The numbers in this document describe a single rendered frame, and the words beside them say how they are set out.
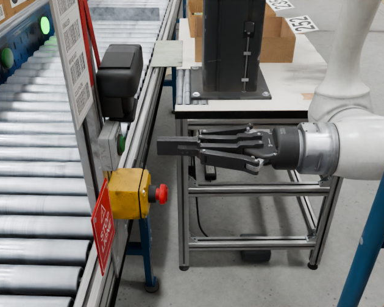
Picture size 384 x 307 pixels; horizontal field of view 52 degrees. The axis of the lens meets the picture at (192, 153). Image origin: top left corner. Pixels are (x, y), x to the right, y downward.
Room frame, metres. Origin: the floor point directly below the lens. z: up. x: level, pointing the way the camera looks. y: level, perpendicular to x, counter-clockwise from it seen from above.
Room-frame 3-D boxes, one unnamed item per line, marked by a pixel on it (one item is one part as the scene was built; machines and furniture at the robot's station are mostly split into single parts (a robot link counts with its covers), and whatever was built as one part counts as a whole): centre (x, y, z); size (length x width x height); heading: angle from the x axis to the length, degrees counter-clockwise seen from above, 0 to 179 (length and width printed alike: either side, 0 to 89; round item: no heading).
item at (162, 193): (0.57, 0.07, 0.84); 0.04 x 0.04 x 0.04; 88
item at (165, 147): (0.56, 0.02, 0.95); 0.07 x 0.01 x 0.03; 88
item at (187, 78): (1.25, 0.01, 0.74); 0.28 x 0.02 x 0.02; 1
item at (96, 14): (2.06, 0.40, 0.76); 0.46 x 0.01 x 0.09; 88
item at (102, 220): (0.50, 0.15, 0.85); 0.16 x 0.01 x 0.13; 178
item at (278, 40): (1.59, -0.20, 0.80); 0.38 x 0.28 x 0.10; 89
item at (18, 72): (1.38, 0.42, 0.72); 0.52 x 0.05 x 0.05; 88
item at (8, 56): (1.35, 0.65, 0.81); 0.07 x 0.01 x 0.07; 178
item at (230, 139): (0.57, -0.06, 0.95); 0.11 x 0.01 x 0.04; 87
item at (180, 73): (1.25, 0.04, 0.74); 0.28 x 0.02 x 0.02; 1
